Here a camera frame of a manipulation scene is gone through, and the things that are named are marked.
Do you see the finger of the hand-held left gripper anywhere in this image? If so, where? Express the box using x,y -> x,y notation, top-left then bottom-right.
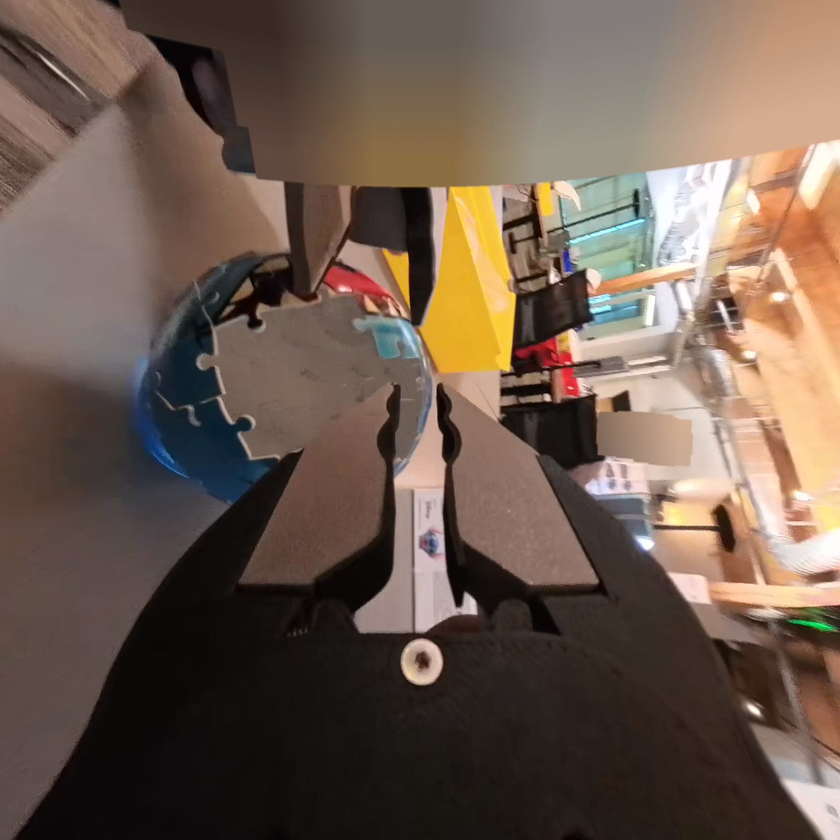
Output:
283,184 -> 357,298
354,187 -> 437,327

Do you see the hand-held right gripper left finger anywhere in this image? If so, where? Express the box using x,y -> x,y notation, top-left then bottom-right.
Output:
238,384 -> 403,613

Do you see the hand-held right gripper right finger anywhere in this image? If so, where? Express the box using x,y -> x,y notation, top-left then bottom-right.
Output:
436,384 -> 601,608

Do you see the blue puzzle ball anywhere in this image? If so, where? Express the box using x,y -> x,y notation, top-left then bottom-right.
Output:
131,252 -> 434,503

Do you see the cartoon print puzzle box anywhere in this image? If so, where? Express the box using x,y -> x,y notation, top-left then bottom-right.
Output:
413,489 -> 460,632

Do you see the yellow plastic bin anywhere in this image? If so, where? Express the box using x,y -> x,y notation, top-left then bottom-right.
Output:
381,185 -> 516,371

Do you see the black office chair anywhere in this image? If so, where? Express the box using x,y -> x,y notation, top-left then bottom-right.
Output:
502,394 -> 601,470
512,269 -> 595,349

